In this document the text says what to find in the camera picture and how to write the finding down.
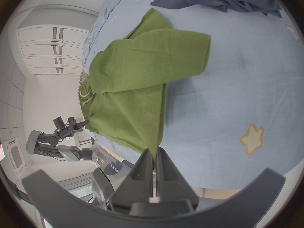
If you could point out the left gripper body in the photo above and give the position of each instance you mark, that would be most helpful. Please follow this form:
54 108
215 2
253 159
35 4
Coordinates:
77 126

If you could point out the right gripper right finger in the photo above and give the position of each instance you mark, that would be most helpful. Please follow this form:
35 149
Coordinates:
173 184

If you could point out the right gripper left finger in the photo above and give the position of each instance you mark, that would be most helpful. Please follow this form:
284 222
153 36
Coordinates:
135 184

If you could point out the green shorts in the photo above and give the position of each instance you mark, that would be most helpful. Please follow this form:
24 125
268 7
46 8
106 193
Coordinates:
142 68

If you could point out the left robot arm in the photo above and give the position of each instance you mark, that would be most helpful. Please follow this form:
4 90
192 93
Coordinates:
68 153

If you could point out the bed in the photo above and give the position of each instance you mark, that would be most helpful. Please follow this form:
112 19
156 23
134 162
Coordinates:
225 103

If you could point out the white ceiling air conditioner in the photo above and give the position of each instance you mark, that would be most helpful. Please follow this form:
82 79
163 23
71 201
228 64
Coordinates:
17 154

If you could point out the white wardrobe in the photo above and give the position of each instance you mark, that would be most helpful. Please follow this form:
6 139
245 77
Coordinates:
40 56

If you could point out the window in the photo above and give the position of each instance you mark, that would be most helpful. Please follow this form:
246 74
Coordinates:
23 193

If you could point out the pale blue quilt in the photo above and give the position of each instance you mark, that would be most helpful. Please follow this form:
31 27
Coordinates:
99 27

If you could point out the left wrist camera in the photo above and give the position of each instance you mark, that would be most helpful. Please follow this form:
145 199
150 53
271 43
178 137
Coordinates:
71 120

